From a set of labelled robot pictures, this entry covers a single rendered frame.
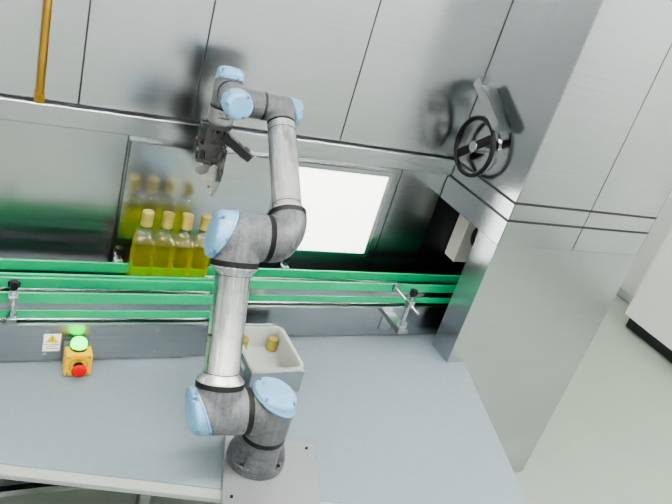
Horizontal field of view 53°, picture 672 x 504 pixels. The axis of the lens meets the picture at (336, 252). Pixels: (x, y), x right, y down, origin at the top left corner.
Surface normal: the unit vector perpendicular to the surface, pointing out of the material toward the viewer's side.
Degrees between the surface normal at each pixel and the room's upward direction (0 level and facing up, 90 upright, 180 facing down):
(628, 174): 90
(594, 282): 90
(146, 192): 90
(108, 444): 0
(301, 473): 1
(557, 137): 90
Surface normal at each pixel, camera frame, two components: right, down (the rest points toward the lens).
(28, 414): 0.27, -0.87
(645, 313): -0.88, -0.04
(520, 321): 0.39, 0.50
